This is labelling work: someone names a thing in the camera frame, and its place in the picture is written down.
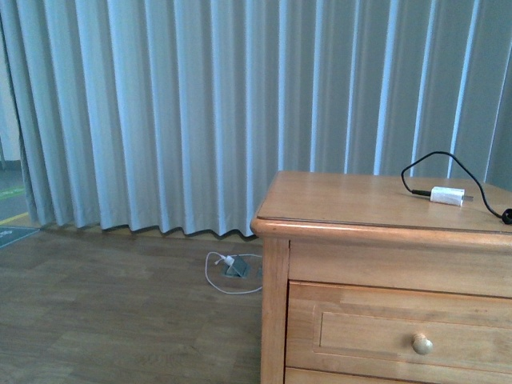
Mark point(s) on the wooden drawer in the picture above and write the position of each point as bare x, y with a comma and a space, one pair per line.
396, 333
296, 375

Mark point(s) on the white floor plug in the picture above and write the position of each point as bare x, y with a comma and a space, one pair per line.
227, 260

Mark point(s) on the grey floor socket box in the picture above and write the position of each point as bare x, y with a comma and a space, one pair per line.
240, 268

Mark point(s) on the light blue curtain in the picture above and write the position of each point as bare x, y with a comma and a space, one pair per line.
178, 114

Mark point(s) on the wooden nightstand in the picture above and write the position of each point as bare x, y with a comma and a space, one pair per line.
367, 231

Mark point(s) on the white charger adapter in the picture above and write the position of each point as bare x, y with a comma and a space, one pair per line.
449, 196

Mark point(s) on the green floor mat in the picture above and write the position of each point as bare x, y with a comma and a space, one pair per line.
12, 234

